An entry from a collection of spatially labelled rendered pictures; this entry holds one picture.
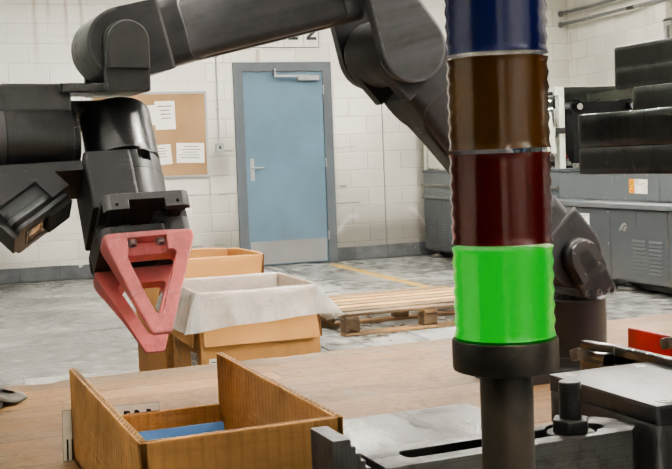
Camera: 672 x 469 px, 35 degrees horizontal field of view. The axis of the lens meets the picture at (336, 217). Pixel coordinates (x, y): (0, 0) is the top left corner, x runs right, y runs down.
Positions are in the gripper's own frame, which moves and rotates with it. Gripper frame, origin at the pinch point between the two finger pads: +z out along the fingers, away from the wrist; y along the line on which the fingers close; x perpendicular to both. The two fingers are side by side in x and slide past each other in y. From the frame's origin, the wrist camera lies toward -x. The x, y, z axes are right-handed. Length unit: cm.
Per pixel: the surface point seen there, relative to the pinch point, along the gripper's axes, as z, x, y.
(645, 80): 0.4, 25.2, 29.7
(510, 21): 10.3, 3.9, 47.1
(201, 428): 7.8, 1.8, 0.1
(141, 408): 3.1, -0.7, -6.9
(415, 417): 9.3, 18.4, -0.4
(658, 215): -273, 505, -515
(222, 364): 1.6, 5.5, -3.9
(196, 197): -541, 272, -892
